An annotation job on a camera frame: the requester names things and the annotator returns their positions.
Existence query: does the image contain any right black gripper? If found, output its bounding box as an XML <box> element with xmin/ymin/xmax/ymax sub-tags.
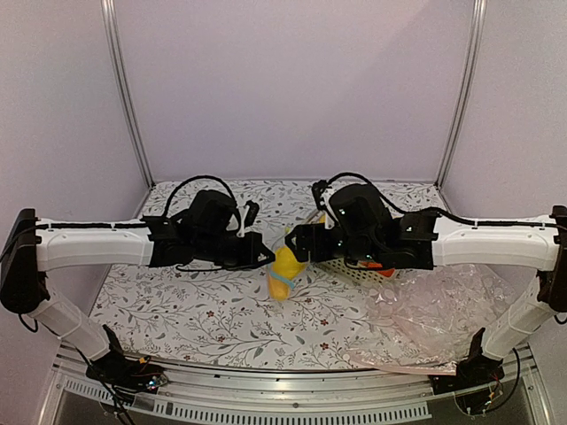
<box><xmin>285</xmin><ymin>222</ymin><xmax>382</xmax><ymax>264</ymax></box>

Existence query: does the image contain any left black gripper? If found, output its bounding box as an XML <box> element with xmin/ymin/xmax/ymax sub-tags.
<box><xmin>193</xmin><ymin>231</ymin><xmax>275</xmax><ymax>272</ymax></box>

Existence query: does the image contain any yellow mango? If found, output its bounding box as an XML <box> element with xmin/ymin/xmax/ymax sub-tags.
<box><xmin>267</xmin><ymin>246</ymin><xmax>307</xmax><ymax>303</ymax></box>

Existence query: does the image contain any clear zip top bag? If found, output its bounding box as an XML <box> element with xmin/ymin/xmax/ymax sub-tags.
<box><xmin>265</xmin><ymin>225</ymin><xmax>314</xmax><ymax>306</ymax></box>

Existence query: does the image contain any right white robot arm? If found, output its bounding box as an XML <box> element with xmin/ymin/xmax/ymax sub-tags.
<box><xmin>285</xmin><ymin>181</ymin><xmax>566</xmax><ymax>393</ymax></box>

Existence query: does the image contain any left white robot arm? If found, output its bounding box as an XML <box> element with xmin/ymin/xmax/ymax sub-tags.
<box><xmin>1</xmin><ymin>189</ymin><xmax>276</xmax><ymax>393</ymax></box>

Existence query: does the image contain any orange fruit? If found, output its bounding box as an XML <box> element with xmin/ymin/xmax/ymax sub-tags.
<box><xmin>362</xmin><ymin>261</ymin><xmax>396</xmax><ymax>278</ymax></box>

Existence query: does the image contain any floral table cloth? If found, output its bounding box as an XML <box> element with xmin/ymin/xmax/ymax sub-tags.
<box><xmin>90</xmin><ymin>179</ymin><xmax>506</xmax><ymax>371</ymax></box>

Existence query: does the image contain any crumpled clear plastic sheet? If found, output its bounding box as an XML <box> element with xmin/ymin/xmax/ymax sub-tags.
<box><xmin>343</xmin><ymin>265</ymin><xmax>516</xmax><ymax>375</ymax></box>

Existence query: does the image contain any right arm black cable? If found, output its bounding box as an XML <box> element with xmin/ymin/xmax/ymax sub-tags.
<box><xmin>327</xmin><ymin>171</ymin><xmax>555</xmax><ymax>229</ymax></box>

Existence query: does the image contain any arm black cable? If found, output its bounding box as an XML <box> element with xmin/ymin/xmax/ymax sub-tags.
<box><xmin>161</xmin><ymin>175</ymin><xmax>236</xmax><ymax>218</ymax></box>
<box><xmin>327</xmin><ymin>171</ymin><xmax>555</xmax><ymax>229</ymax></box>

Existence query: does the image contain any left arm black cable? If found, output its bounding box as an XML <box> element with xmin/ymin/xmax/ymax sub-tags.
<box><xmin>161</xmin><ymin>175</ymin><xmax>236</xmax><ymax>218</ymax></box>

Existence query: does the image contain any front aluminium rail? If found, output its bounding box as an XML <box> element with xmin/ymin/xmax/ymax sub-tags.
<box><xmin>39</xmin><ymin>345</ymin><xmax>555</xmax><ymax>424</ymax></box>

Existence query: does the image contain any right aluminium frame post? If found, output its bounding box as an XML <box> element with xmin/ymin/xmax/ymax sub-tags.
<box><xmin>435</xmin><ymin>0</ymin><xmax>487</xmax><ymax>190</ymax></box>

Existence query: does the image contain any aluminium frame post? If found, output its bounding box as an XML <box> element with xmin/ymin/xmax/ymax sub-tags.
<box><xmin>100</xmin><ymin>0</ymin><xmax>155</xmax><ymax>189</ymax></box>
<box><xmin>435</xmin><ymin>0</ymin><xmax>487</xmax><ymax>190</ymax></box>

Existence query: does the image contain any left aluminium frame post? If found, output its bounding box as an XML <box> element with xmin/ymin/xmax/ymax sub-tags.
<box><xmin>100</xmin><ymin>0</ymin><xmax>155</xmax><ymax>189</ymax></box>

